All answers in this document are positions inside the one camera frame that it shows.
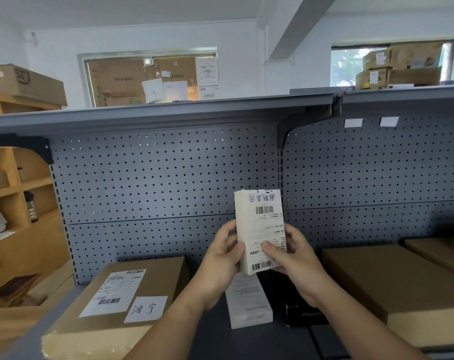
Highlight person's right hand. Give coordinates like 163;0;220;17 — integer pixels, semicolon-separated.
261;222;334;308

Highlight person's left hand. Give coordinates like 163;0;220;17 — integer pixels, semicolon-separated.
195;219;246;310

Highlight black box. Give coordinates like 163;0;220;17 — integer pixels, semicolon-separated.
264;269;331;328

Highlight small white box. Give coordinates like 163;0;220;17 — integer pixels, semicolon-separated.
233;188;287;276
225;271;274;330

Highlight brown labelled parcel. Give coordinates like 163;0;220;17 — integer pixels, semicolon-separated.
41;256;190;360

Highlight grey metal pegboard shelf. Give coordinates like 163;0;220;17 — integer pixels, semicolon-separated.
0;84;454;360

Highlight person's left forearm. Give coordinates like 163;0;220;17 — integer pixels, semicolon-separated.
123;292;212;360

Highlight person's right forearm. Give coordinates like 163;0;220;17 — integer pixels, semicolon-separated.
311;286;430;360

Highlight flattened cardboard sheets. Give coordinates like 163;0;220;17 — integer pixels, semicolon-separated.
24;260;77;306

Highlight white printed carton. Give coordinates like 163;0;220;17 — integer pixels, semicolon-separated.
198;85;221;101
195;56;219;87

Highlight white paper sheet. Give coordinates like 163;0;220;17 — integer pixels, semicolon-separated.
141;78;167;105
162;80;189;103

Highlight black bottle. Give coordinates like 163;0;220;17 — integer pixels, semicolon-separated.
23;190;39;223

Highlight dark brown flat case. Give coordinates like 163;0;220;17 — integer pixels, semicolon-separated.
0;273;42;301

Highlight small labelled cardboard carton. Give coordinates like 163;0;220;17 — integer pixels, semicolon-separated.
355;68;388;90
363;49;392;71

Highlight cardboard boxes at window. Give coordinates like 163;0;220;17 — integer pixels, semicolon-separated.
330;39;454;89

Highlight cardboard-covered window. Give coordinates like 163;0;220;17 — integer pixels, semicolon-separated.
78;48;218;108

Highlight wooden desk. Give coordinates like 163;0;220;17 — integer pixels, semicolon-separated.
0;305;51;360

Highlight large printed cardboard carton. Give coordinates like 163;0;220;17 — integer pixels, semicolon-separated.
0;64;68;107

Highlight wooden wall cabinet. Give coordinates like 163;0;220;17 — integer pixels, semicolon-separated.
0;90;76;308

